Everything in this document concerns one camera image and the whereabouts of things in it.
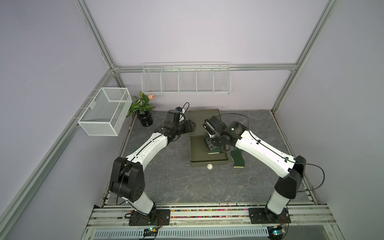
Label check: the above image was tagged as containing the green yellow sponge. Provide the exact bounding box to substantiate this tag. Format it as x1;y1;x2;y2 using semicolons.
231;149;245;168

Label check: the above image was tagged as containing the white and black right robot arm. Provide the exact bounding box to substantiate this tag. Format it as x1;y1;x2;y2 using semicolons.
203;116;307;223

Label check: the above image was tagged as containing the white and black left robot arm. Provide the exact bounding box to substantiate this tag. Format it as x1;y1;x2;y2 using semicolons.
109;107;196;215

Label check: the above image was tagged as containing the potted green plant black pot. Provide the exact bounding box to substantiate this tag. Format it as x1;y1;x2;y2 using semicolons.
126;92;155;127

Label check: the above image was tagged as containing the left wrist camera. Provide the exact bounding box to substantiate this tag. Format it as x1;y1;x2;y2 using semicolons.
175;107;186;122

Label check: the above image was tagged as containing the long white wire shelf basket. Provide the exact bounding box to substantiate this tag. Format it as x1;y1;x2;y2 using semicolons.
141;62;232;95

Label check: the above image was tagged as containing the white wire cube basket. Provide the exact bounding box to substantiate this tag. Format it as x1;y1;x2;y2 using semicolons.
78;87;133;137

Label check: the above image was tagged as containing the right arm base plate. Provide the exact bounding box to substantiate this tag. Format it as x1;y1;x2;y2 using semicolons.
249;208;291;225

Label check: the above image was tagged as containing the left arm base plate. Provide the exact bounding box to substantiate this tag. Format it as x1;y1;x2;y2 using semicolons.
129;209;171;226

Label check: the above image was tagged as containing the white slotted cable duct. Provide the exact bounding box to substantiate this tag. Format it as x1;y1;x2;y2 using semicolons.
91;227;269;240

